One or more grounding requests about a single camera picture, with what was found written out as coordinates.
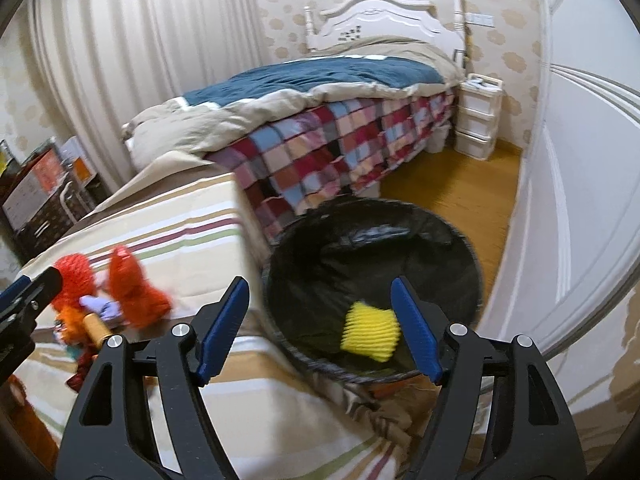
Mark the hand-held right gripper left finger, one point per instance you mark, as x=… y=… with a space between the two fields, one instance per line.
x=222 y=330

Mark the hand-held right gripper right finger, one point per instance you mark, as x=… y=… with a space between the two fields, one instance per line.
x=415 y=325

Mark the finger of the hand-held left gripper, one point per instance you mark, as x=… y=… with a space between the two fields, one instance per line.
x=15 y=292
x=45 y=282

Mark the red foam net sleeve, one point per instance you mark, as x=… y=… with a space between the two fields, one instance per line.
x=135 y=295
x=75 y=280

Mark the yellow foam net sleeve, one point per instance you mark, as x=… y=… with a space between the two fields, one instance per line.
x=370 y=332

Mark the orange plastic wrapper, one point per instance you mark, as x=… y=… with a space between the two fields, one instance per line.
x=69 y=329

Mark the gold bottle with black cap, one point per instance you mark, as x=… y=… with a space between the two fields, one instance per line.
x=97 y=330

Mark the black trash bin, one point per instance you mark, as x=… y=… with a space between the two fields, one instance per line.
x=350 y=260

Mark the brown patterned bag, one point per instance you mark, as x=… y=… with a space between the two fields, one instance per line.
x=40 y=230

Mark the lavender cloth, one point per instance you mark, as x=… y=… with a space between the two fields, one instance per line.
x=102 y=307

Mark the orange and white cardboard box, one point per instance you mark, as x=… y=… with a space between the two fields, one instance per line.
x=35 y=185

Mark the striped tablecloth table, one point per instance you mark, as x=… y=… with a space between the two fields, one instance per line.
x=175 y=225

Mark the orange cloth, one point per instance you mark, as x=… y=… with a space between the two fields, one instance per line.
x=25 y=420

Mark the small white and orange box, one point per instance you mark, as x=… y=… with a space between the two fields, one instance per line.
x=77 y=157

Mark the checkered bed blanket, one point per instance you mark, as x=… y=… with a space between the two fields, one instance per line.
x=325 y=145

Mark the white plastic drawer unit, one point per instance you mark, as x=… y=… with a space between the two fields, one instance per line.
x=477 y=120

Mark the cream curtain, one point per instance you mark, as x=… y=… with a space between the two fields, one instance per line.
x=125 y=60

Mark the bed with patchwork quilt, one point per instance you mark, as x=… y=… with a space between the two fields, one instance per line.
x=300 y=80

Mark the white wall switch panel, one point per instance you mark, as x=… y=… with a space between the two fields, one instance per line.
x=480 y=20

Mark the white bed frame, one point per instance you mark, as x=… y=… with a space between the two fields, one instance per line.
x=380 y=15

